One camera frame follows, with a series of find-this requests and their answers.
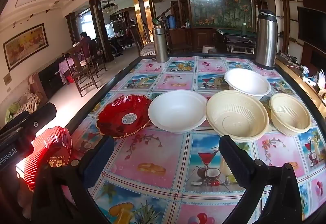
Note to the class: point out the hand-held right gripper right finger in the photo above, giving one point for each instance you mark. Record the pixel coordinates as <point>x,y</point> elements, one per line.
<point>234,162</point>

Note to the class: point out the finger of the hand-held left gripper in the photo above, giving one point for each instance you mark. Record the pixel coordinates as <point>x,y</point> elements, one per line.
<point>40,117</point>

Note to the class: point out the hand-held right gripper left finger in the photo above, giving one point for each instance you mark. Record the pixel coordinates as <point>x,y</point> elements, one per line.
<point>98,162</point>

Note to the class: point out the red ribbed plate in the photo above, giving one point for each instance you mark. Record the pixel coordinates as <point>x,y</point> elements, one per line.
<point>52,146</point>

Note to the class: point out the large cream ribbed bowl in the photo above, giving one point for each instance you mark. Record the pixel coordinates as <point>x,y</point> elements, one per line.
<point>236,117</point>

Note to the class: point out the red scalloped plate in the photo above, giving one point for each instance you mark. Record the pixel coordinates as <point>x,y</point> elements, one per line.
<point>119,114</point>

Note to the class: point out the patterned cloth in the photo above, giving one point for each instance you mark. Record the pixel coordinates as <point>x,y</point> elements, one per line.
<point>31,101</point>

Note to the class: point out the green cloth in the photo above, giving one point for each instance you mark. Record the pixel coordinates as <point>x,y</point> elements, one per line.
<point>12,113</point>

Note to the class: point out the brown sofa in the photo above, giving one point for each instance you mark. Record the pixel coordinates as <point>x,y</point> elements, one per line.
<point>38,86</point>

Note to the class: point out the table with pink cloth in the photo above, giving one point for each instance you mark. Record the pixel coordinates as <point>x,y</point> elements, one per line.
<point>66,67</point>

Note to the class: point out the wooden dining chair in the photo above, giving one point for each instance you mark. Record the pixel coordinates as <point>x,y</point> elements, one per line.
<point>98,55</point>
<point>80,71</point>

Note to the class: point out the printed tablecloth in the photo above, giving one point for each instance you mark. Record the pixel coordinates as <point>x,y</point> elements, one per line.
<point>163,155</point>

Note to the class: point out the small cream ribbed bowl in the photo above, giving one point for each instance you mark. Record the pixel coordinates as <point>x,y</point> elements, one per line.
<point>290,114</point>

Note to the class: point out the white plastic bowl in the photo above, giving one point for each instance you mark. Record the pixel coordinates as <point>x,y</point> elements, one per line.
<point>247,82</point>
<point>178,112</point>

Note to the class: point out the wooden side cabinet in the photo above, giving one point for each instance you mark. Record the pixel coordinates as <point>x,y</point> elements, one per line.
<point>298,86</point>

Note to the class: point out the white stool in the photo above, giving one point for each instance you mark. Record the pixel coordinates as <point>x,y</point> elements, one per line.
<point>208,48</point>

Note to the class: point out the white plastic bag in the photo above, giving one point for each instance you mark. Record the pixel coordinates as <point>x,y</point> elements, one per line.
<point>321,80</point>

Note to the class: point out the green topped table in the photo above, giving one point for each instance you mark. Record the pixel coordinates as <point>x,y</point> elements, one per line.
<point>236,38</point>

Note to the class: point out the steel thermal carafe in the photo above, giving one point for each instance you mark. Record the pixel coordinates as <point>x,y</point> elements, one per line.
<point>266,38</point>

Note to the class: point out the chandelier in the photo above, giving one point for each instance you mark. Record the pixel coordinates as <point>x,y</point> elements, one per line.
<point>109,7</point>

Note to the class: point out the steel thermos bottle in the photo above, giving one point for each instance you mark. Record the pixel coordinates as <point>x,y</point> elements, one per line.
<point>160,45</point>

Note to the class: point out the blue water jug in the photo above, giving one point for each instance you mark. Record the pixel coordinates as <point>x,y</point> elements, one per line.
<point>172,22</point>

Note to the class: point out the black television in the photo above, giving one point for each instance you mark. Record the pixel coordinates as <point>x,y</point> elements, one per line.
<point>312,27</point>

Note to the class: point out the framed wall painting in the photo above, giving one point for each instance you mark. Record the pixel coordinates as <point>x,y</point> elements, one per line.
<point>25,45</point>

